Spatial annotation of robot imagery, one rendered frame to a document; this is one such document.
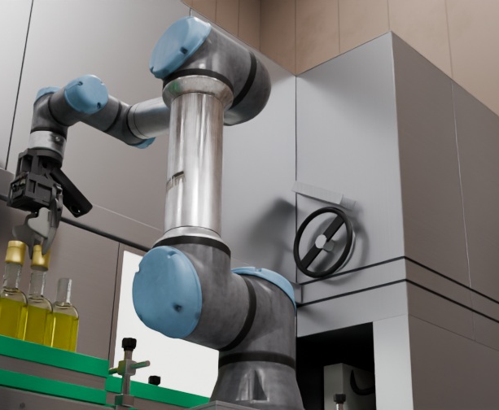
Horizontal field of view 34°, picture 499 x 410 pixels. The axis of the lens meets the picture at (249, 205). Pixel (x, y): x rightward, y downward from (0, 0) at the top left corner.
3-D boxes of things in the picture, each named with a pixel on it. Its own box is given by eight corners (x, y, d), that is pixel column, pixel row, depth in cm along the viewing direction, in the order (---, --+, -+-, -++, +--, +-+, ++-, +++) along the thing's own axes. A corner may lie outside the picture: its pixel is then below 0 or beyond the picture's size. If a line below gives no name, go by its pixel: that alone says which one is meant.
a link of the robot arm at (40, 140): (53, 151, 175) (75, 138, 170) (50, 171, 174) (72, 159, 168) (22, 139, 171) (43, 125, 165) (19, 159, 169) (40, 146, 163)
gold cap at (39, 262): (42, 272, 163) (45, 252, 165) (52, 268, 160) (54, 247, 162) (26, 268, 161) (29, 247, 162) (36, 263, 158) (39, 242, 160)
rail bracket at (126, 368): (94, 414, 156) (100, 349, 161) (151, 403, 145) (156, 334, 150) (80, 412, 154) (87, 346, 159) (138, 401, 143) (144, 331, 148)
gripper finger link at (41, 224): (21, 248, 157) (24, 207, 161) (48, 256, 160) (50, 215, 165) (30, 242, 155) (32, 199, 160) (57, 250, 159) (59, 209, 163)
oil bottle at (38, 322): (25, 412, 153) (40, 302, 162) (42, 409, 149) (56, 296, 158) (-2, 408, 149) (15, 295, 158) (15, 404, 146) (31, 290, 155)
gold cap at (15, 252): (15, 268, 158) (19, 247, 160) (27, 266, 156) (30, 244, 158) (0, 263, 156) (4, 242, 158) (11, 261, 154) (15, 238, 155)
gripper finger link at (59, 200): (41, 233, 162) (42, 195, 166) (48, 235, 163) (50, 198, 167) (54, 223, 159) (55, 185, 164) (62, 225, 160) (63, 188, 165)
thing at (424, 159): (427, 379, 283) (412, 150, 319) (531, 364, 259) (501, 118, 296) (296, 337, 237) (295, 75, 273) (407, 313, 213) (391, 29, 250)
